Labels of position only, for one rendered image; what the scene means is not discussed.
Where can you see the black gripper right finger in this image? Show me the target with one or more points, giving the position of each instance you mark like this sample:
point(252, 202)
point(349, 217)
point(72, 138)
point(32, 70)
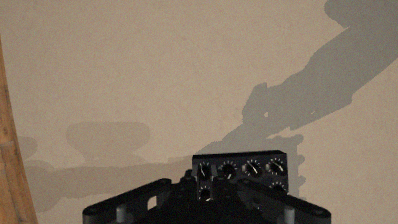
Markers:
point(277, 207)

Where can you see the black knob box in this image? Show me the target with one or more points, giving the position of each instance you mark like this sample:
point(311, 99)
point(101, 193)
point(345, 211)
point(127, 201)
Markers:
point(247, 165)

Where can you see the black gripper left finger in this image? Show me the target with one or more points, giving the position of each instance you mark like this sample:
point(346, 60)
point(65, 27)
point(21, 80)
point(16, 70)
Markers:
point(132, 205)

